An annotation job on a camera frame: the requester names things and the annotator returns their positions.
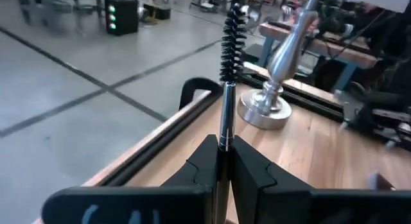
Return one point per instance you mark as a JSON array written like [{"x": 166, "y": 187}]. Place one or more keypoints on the flat black floor box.
[{"x": 157, "y": 12}]

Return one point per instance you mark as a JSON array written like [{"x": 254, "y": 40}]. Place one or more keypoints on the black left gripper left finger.
[{"x": 128, "y": 204}]

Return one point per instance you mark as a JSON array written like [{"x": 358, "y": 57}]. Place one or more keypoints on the black table clamp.
[{"x": 196, "y": 82}]

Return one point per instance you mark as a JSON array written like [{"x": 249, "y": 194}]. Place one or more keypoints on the black computer tower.
[{"x": 123, "y": 18}]

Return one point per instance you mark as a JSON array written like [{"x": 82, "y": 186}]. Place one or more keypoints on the silver metal stand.
[{"x": 285, "y": 57}]

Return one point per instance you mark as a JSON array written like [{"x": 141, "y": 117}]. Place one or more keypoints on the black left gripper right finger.
[{"x": 289, "y": 208}]

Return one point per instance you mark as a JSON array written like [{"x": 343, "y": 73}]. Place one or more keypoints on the black aluminium table frame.
[{"x": 154, "y": 143}]

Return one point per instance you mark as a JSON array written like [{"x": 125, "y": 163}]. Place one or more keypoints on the black spoolie brush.
[{"x": 227, "y": 115}]

